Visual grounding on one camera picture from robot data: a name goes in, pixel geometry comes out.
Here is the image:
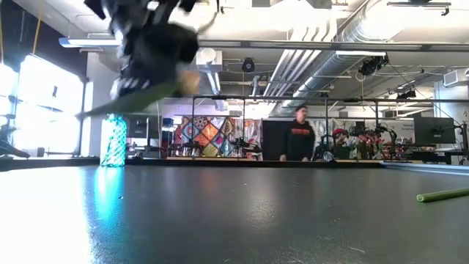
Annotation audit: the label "black display panel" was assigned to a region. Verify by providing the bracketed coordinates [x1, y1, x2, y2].
[262, 119, 285, 161]

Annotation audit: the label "pale peach artificial tulip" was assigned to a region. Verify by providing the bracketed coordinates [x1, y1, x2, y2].
[416, 187, 469, 203]
[75, 69, 202, 120]

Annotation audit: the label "silver spiral ventilation duct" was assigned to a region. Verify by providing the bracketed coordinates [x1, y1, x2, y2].
[273, 0, 426, 115]

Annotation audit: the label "person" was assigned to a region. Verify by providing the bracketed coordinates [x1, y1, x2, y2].
[280, 105, 317, 162]
[331, 128, 353, 161]

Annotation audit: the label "grey overhead rig beam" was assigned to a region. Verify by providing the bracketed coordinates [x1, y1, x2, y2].
[58, 36, 469, 52]

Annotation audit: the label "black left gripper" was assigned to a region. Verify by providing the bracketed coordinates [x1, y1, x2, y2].
[109, 21, 199, 100]

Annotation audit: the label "black background workstation frame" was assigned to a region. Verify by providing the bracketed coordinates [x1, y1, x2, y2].
[190, 94, 469, 158]

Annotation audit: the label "black computer monitor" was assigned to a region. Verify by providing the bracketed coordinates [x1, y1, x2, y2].
[126, 115, 163, 139]
[413, 116, 457, 144]

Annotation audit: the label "colourful patchwork tapestry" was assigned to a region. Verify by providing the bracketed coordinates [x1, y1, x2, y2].
[174, 116, 263, 159]

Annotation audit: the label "white ceiling pipes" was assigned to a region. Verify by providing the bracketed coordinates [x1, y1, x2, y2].
[262, 21, 336, 98]

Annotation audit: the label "ceiling track fixture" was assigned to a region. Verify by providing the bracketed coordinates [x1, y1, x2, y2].
[387, 1, 452, 16]

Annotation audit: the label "white ceiling box with dome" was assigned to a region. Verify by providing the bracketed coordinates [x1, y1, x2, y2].
[196, 47, 224, 73]

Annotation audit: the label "teal lattice vase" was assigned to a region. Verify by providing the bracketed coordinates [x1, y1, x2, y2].
[100, 113, 128, 169]

